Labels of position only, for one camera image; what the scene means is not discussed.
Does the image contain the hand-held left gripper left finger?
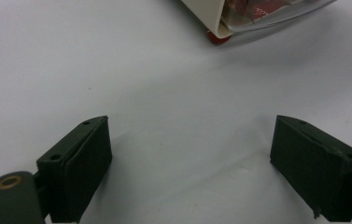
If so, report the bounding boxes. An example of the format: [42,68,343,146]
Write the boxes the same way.
[36,115,113,224]

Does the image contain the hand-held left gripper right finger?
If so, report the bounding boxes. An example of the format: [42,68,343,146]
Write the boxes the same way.
[270,115,352,223]

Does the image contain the beige tipped-over container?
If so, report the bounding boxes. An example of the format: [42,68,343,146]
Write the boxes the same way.
[179,0,340,45]

